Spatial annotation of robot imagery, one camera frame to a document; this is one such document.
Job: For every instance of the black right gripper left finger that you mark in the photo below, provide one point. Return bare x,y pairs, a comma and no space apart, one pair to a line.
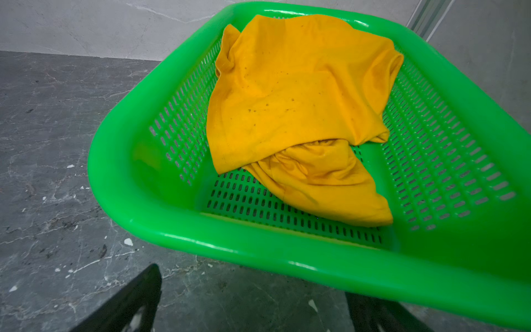
133,308

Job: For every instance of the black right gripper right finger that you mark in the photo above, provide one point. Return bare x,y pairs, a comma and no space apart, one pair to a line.
374,314

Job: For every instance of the aluminium frame post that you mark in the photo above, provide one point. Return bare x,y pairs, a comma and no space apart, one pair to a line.
427,16

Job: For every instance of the yellow t-shirt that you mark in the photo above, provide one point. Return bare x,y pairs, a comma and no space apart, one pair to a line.
293,98

